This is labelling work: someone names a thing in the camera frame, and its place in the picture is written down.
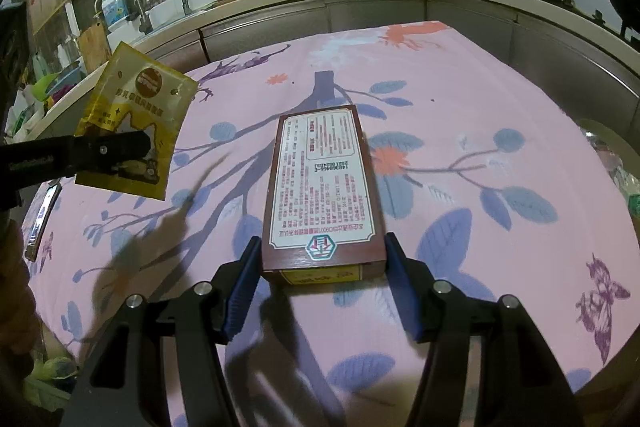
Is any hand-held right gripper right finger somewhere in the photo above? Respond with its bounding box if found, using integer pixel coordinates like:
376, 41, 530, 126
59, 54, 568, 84
384, 232, 583, 427

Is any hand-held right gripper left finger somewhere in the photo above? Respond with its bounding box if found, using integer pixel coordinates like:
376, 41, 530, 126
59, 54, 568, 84
60, 236, 263, 427

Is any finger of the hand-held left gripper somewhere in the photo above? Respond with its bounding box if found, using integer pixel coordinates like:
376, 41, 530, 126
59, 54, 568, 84
70, 129, 153, 175

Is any yellow snack packet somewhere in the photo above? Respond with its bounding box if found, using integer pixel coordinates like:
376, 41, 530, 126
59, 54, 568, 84
74, 42, 197, 200

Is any brown printed carton box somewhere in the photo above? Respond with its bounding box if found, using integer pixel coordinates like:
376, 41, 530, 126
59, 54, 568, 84
261, 104, 387, 285

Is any beige round plastic bin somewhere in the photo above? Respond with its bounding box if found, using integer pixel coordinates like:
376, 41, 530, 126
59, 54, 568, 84
575, 117, 640, 218

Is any person's left forearm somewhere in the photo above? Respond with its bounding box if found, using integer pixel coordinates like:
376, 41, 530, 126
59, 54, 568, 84
0, 219, 41, 358

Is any silver flat object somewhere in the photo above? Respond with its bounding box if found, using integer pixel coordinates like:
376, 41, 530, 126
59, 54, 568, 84
24, 181, 62, 264

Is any green plastic basin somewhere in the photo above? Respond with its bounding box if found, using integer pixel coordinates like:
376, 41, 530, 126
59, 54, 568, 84
31, 66, 83, 104

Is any wooden cutting board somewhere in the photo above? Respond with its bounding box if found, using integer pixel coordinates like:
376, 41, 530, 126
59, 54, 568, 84
77, 22, 112, 74

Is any pink leaf-printed tablecloth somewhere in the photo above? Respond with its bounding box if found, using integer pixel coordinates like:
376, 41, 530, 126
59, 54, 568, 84
22, 21, 640, 427

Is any yellow-green plastic bag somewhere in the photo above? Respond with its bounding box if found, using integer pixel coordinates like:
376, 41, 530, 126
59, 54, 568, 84
22, 356, 78, 415

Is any grey kitchen counter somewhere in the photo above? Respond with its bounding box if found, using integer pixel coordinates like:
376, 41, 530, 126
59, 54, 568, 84
5, 0, 640, 148

